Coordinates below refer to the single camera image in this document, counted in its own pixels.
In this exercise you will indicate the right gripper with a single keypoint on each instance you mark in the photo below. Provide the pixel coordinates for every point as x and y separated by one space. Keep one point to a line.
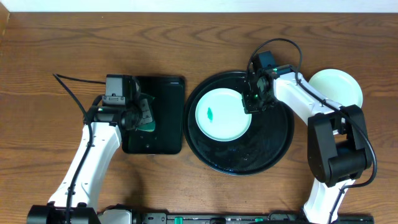
249 107

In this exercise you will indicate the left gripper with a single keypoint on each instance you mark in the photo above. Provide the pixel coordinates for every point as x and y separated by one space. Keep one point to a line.
145 112

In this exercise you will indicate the green sponge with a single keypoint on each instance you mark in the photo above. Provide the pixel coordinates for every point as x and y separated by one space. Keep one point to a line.
147 122

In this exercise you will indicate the mint green plate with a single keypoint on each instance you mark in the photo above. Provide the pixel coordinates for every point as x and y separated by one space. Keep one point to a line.
338 86
220 115

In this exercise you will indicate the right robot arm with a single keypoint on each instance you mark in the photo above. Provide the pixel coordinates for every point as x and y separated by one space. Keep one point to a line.
338 147

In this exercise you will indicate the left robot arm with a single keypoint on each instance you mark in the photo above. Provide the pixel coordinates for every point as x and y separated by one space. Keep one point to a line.
76 199

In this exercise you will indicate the round black tray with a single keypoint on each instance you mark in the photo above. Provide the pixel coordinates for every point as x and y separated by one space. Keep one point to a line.
263 145

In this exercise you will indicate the black rectangular tray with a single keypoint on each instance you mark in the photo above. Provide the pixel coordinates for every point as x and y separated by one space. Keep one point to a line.
168 105

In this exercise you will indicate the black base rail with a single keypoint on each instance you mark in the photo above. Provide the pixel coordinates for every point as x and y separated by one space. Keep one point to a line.
163 218

